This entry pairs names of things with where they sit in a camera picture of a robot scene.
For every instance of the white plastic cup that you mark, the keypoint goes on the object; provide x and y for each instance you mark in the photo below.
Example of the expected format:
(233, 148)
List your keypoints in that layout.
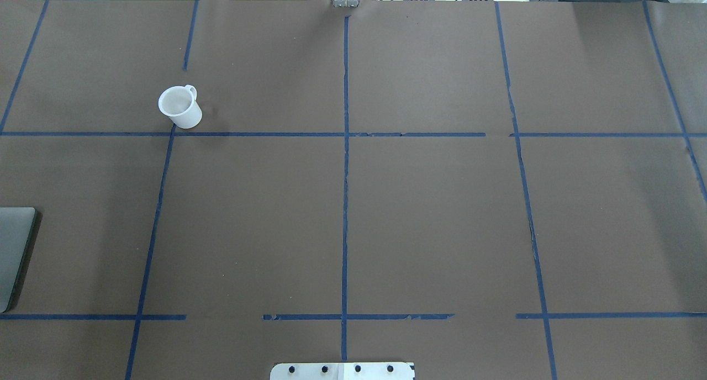
(179, 104)

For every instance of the grey closed laptop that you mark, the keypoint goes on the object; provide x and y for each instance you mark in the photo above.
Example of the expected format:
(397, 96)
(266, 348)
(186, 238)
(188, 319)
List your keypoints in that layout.
(17, 228)

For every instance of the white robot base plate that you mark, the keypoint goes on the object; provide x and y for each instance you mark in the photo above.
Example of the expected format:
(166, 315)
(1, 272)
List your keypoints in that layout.
(344, 370)

